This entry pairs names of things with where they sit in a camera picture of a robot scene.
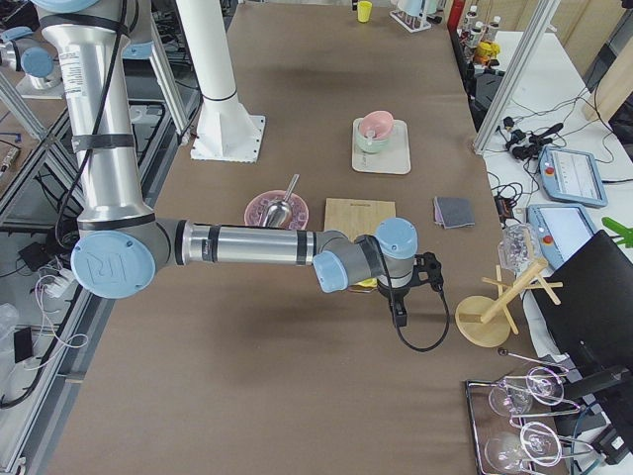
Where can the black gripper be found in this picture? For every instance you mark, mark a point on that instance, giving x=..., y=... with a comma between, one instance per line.
x=394, y=294

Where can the small pink bowl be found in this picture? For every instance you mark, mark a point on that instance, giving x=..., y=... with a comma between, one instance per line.
x=381, y=121

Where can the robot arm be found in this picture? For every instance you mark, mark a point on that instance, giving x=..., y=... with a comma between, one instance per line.
x=122, y=244

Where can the lower green bowls stack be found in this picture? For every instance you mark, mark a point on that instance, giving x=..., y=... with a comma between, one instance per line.
x=369, y=147

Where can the large pink bowl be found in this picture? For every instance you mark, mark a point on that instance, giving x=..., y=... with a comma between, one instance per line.
x=252, y=213

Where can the upper lemon slice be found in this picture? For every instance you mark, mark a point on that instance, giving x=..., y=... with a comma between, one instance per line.
x=368, y=283

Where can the wooden mug stand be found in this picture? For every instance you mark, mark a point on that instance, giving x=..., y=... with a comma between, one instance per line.
x=487, y=322

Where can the bamboo cutting board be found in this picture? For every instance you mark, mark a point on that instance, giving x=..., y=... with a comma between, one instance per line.
x=356, y=217

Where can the gray folded cloth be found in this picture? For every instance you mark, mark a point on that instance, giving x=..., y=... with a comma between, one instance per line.
x=453, y=213

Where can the clear glass mug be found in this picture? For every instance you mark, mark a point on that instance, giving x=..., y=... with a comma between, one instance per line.
x=518, y=247

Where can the metal glass rack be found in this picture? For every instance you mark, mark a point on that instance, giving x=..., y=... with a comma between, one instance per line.
x=485, y=423

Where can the cream rabbit tray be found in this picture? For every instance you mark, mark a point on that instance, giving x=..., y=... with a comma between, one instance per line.
x=394, y=158

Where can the upper wine glass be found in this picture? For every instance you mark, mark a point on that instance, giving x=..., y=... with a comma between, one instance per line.
x=515, y=395

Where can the wine glass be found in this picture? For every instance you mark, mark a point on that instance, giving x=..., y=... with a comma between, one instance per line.
x=515, y=395
x=536, y=445

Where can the metal ice scoop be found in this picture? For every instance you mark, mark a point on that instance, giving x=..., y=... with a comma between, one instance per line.
x=278, y=213

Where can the clear ice cubes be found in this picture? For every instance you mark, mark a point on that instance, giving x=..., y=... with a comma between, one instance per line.
x=299, y=210

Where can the lower teach pendant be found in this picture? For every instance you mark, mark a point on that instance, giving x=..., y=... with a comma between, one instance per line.
x=562, y=229

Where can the teach pendant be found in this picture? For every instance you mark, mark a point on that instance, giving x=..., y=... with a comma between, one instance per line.
x=562, y=229
x=571, y=176

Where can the lower wine glass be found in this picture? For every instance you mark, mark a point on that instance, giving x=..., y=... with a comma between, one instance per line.
x=536, y=445

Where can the black monitor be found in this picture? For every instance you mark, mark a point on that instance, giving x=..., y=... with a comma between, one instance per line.
x=593, y=324

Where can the upper teach pendant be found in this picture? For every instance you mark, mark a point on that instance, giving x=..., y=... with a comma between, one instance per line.
x=571, y=176

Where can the yellow cup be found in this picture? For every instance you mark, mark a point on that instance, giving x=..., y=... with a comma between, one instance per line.
x=364, y=11

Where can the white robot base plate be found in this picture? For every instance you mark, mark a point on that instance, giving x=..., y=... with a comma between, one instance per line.
x=227, y=132

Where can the aluminium frame post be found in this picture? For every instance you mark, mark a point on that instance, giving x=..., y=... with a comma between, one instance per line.
x=529, y=42

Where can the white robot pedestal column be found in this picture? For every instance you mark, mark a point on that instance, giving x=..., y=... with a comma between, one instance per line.
x=204, y=29

